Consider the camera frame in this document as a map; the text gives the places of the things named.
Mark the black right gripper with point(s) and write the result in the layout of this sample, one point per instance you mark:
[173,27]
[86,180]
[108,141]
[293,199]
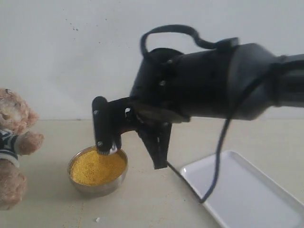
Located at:
[173,87]

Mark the yellow millet grains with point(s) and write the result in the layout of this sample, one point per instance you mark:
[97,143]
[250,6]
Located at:
[92,169]

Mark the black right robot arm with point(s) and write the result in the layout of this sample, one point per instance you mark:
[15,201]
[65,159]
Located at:
[257,79]

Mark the teddy bear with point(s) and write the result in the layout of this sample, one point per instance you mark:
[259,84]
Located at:
[16,139]

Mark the white rectangular plastic tray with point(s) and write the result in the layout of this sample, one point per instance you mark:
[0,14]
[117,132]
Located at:
[245,197]

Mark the steel bowl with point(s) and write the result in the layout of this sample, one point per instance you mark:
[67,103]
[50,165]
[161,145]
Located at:
[99,190]

